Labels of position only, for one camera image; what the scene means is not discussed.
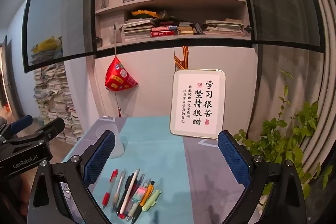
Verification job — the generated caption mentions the red fabric hanging ornament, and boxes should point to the red fabric hanging ornament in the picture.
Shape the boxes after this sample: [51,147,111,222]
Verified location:
[105,27,139,118]

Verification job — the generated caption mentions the translucent white cup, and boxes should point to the translucent white cup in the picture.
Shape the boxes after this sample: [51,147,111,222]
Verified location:
[110,132,127,159]

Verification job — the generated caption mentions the stack of worn booklets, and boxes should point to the stack of worn booklets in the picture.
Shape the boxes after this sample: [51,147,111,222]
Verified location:
[203,18,245,36]

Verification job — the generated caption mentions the stack of white booklets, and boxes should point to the stack of white booklets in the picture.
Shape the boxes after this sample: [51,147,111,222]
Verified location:
[121,18,154,42]

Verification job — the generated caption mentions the tall pile of papers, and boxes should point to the tall pile of papers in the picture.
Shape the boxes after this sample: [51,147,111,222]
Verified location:
[31,61,85,146]

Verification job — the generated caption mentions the green highlighter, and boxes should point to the green highlighter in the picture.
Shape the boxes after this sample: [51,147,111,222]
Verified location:
[142,189,161,212]

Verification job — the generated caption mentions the grey bookshelf cabinet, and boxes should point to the grey bookshelf cabinet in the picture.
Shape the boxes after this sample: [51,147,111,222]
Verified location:
[92,0,256,58]

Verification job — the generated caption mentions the bunch of assorted pens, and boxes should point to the bunch of assorted pens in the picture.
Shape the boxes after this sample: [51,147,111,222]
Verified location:
[101,168,155,223]

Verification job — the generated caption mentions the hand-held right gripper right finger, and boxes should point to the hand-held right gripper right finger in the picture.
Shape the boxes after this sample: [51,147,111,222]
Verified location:
[218,130,307,224]

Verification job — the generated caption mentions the yellow artificial flowers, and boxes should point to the yellow artificial flowers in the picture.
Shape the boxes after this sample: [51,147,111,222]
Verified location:
[131,10,159,20]

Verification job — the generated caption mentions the glass cabinet door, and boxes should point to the glass cabinet door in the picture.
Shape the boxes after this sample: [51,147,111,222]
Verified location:
[22,0,101,73]
[233,0,325,53]

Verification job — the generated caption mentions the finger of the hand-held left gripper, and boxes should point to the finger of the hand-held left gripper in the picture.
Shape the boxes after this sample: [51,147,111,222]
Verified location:
[10,115,33,134]
[35,118,65,144]

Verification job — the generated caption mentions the framed calligraphy sign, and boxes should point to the framed calligraphy sign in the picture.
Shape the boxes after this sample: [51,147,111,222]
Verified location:
[169,69,227,140]

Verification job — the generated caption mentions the stack of dark books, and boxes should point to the stack of dark books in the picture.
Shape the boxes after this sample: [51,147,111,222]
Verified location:
[178,21,203,35]

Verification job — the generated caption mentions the stack of red books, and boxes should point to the stack of red books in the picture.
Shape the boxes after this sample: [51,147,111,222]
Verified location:
[150,21,181,38]

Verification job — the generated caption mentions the gold medal with striped ribbon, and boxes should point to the gold medal with striped ribbon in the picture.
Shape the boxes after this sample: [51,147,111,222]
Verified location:
[173,46,190,71]

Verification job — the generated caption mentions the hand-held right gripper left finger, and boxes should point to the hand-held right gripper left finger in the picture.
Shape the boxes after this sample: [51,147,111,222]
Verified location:
[28,130,116,224]

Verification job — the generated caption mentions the orange pen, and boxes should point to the orange pen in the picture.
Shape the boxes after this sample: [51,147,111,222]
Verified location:
[138,184,154,207]

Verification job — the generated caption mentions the green potted plant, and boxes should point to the green potted plant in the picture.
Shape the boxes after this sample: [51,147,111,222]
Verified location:
[233,69,334,210]

